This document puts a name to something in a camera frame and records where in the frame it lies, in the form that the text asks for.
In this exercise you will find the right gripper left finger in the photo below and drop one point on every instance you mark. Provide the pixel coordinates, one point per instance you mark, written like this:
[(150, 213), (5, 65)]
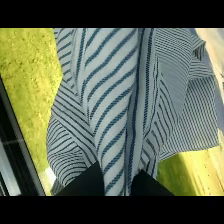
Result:
[(83, 183)]

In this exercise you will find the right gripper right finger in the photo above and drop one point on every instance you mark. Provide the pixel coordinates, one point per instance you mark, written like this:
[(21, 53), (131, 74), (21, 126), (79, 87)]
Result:
[(150, 186)]

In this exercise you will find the blue striped white shirt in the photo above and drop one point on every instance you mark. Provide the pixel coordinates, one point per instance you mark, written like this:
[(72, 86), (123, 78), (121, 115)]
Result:
[(133, 100)]

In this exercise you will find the silver frame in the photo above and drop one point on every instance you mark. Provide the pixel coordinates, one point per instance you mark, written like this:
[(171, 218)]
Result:
[(13, 160)]

